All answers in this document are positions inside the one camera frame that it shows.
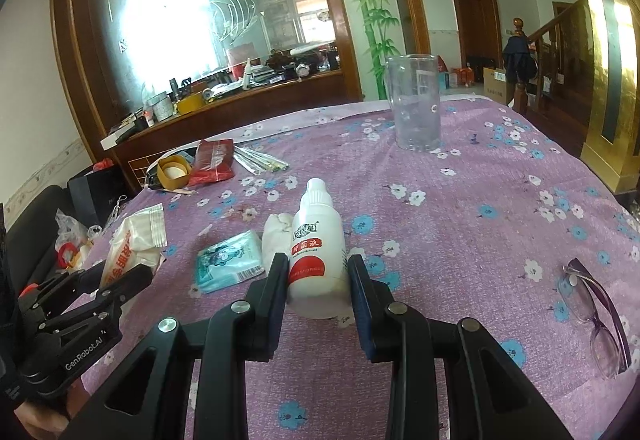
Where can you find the wooden stair railing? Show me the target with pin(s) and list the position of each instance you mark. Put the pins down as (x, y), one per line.
(550, 60)

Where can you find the clear plastic measuring cup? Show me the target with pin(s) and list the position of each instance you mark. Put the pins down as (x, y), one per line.
(415, 120)

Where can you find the gold pillar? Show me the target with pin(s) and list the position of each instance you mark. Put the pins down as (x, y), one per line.
(615, 70)

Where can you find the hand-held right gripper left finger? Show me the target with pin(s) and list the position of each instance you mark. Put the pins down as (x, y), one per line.
(270, 315)

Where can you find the bundle of wrapped sticks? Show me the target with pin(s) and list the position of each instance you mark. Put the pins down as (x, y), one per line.
(260, 160)

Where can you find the white bottle red label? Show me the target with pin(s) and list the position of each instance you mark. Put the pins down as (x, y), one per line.
(315, 270)

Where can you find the purple floral tablecloth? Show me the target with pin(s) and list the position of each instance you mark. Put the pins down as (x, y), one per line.
(450, 245)

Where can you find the yellow box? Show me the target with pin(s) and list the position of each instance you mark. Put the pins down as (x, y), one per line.
(190, 105)

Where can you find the teal tissue packet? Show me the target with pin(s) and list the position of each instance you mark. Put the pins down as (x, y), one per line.
(227, 262)

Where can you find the flat white box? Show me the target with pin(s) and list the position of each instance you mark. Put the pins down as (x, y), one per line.
(117, 139)

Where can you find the yellow tape roll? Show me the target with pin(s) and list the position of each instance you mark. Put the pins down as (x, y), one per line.
(161, 168)

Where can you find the clear plastic bag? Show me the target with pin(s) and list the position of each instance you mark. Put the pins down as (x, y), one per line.
(75, 227)

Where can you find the black paper bag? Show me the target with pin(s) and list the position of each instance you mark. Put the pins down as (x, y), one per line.
(95, 195)

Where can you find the dark jacket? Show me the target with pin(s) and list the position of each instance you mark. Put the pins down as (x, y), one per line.
(520, 60)

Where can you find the person's left hand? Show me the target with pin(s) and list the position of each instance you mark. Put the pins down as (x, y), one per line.
(45, 420)

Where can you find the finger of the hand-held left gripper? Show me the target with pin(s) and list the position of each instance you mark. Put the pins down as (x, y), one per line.
(110, 297)
(65, 290)

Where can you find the black pouch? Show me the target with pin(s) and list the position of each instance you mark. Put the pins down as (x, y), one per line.
(150, 179)

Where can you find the green bamboo wall painting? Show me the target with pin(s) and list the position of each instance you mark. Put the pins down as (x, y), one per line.
(367, 5)

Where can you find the black leather sofa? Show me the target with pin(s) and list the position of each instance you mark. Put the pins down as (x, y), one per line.
(30, 230)

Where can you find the red foil packet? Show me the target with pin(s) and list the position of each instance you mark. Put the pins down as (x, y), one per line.
(212, 161)

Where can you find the cardboard box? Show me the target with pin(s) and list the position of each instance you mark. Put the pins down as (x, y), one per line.
(500, 88)

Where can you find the wooden framed glass partition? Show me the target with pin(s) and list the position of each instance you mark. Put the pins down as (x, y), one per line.
(165, 20)

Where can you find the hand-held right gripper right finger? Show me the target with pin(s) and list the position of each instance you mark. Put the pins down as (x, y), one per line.
(362, 320)

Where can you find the white plastic packet orange print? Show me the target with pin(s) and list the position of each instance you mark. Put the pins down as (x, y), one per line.
(132, 240)

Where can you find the brown wooden door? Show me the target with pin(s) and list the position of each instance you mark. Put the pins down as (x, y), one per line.
(475, 25)

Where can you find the purple framed eyeglasses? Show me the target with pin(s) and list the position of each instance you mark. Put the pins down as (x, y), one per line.
(575, 300)

